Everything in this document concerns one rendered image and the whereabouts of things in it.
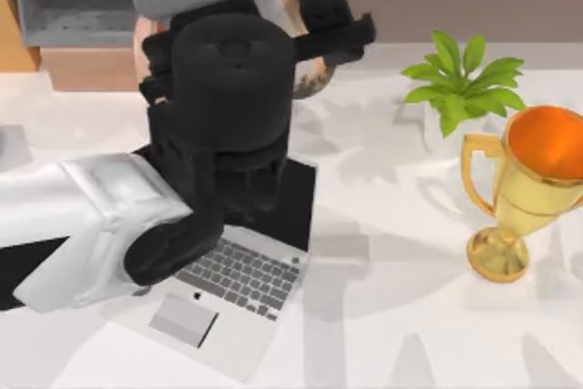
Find green plant in white pot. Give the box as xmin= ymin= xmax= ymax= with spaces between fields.
xmin=400 ymin=29 xmax=529 ymax=154

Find gold trophy with orange inside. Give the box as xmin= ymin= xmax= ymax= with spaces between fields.
xmin=459 ymin=105 xmax=583 ymax=282

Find silver laptop with black screen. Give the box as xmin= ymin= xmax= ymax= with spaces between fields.
xmin=148 ymin=156 xmax=318 ymax=350

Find pale wooden drawer front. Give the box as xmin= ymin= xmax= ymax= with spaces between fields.
xmin=39 ymin=46 xmax=148 ymax=92

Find grey pierced drawer inside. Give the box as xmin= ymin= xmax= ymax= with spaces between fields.
xmin=12 ymin=0 xmax=179 ymax=49

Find wooden cupboard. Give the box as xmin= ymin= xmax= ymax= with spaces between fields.
xmin=0 ymin=0 xmax=45 ymax=74

